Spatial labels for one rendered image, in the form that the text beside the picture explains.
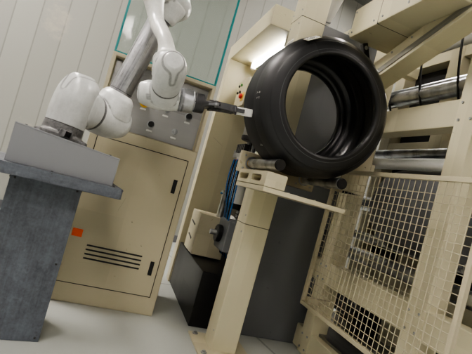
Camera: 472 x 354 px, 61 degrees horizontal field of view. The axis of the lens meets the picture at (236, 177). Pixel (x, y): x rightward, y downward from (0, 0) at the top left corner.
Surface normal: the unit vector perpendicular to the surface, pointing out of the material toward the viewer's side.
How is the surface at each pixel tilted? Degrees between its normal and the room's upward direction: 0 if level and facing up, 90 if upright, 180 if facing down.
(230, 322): 90
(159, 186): 90
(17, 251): 90
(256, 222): 90
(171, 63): 78
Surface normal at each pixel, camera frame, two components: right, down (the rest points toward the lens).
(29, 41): 0.43, 0.09
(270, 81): -0.47, -0.21
